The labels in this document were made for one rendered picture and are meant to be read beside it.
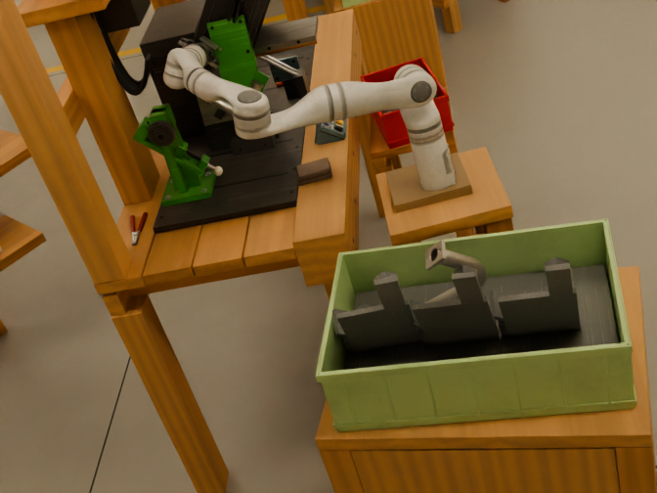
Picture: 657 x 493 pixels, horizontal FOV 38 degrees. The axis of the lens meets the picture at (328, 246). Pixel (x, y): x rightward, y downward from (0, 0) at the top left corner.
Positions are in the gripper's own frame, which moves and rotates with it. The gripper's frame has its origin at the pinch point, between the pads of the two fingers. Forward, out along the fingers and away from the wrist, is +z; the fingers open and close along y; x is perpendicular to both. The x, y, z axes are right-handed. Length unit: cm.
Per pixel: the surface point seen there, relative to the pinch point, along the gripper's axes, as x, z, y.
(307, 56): -3, 59, -26
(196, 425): 89, -34, -59
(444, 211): -11, -42, -78
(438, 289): -3, -72, -82
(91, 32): 8.3, -20.8, 26.3
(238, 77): 2.1, 2.9, -12.4
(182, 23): 1.5, 16.8, 11.6
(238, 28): -10.3, 2.8, -4.9
